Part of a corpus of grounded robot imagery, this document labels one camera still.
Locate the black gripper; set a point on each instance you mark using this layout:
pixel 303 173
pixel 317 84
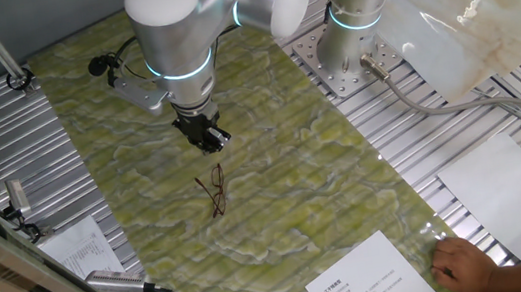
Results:
pixel 194 124

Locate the red frame glasses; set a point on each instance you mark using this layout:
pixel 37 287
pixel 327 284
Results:
pixel 217 192

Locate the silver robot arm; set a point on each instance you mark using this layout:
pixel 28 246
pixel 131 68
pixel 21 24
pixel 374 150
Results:
pixel 175 31

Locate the person's hand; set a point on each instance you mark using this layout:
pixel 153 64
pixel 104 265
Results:
pixel 463 265

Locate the green marble pattern mat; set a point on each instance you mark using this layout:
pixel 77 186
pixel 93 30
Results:
pixel 296 186

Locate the printed table paper sheet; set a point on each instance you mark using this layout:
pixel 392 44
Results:
pixel 77 251

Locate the instruction paper sheet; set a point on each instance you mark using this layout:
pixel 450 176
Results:
pixel 368 278

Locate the blank white paper sheet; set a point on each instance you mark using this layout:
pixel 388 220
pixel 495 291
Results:
pixel 515 203

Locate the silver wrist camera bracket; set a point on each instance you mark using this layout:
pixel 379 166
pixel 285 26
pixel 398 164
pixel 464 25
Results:
pixel 140 96

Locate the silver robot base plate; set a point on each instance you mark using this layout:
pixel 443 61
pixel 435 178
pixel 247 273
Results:
pixel 348 85

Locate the small silver camera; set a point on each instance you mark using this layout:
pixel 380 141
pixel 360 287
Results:
pixel 17 195

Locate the small black camera stand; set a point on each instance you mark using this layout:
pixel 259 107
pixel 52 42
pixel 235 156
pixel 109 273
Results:
pixel 24 230

